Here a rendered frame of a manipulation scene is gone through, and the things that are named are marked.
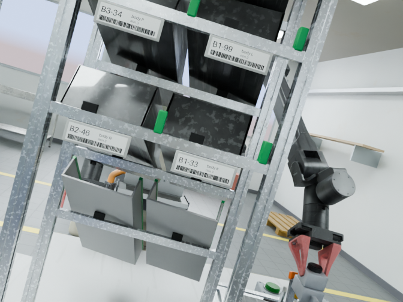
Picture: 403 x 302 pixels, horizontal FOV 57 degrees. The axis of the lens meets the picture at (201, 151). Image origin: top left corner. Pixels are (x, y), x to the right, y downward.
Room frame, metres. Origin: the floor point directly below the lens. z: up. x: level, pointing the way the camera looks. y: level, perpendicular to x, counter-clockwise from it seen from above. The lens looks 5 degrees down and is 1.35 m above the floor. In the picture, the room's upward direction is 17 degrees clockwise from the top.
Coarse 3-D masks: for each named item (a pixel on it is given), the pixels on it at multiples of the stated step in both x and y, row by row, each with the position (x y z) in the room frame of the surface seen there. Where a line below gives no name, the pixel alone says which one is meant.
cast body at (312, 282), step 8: (312, 264) 0.74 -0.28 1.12; (312, 272) 0.72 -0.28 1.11; (320, 272) 0.72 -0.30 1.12; (296, 280) 0.75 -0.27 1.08; (304, 280) 0.72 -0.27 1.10; (312, 280) 0.71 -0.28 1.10; (320, 280) 0.71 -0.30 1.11; (296, 288) 0.74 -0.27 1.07; (304, 288) 0.71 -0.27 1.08; (312, 288) 0.71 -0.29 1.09; (320, 288) 0.71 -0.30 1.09; (304, 296) 0.70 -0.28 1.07; (312, 296) 0.70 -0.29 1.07; (320, 296) 0.71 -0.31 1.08
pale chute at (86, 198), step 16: (64, 176) 0.62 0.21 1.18; (80, 176) 0.69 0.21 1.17; (80, 192) 0.64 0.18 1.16; (96, 192) 0.62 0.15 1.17; (112, 192) 0.61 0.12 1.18; (80, 208) 0.68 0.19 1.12; (96, 208) 0.66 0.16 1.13; (112, 208) 0.65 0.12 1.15; (128, 208) 0.63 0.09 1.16; (80, 224) 0.73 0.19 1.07; (128, 224) 0.67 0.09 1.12; (80, 240) 0.79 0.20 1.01; (96, 240) 0.77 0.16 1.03; (112, 240) 0.74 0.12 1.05; (128, 240) 0.72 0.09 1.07; (112, 256) 0.80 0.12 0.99; (128, 256) 0.78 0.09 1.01
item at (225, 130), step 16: (176, 96) 0.58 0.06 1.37; (176, 112) 0.57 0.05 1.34; (192, 112) 0.57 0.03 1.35; (208, 112) 0.57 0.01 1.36; (224, 112) 0.57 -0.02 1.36; (176, 128) 0.56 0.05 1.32; (192, 128) 0.56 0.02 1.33; (208, 128) 0.56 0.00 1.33; (224, 128) 0.56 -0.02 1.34; (240, 128) 0.56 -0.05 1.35; (160, 144) 0.59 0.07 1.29; (208, 144) 0.55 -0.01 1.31; (224, 144) 0.55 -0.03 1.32; (240, 144) 0.55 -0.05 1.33; (208, 192) 0.77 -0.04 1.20
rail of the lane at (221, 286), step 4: (220, 284) 0.90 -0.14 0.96; (224, 284) 0.90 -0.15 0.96; (220, 288) 0.87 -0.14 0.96; (224, 288) 0.88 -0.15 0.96; (244, 292) 0.89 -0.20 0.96; (248, 292) 0.90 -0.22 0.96; (252, 292) 0.90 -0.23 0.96; (256, 292) 0.91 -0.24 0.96; (260, 292) 0.92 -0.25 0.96; (252, 296) 0.88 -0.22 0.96; (256, 296) 0.89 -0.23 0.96; (260, 296) 0.90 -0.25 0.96; (264, 296) 0.90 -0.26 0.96; (268, 296) 0.91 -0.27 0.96; (272, 296) 0.92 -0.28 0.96; (268, 300) 0.87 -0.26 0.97; (272, 300) 0.87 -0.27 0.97; (276, 300) 0.90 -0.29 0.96; (284, 300) 0.91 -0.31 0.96
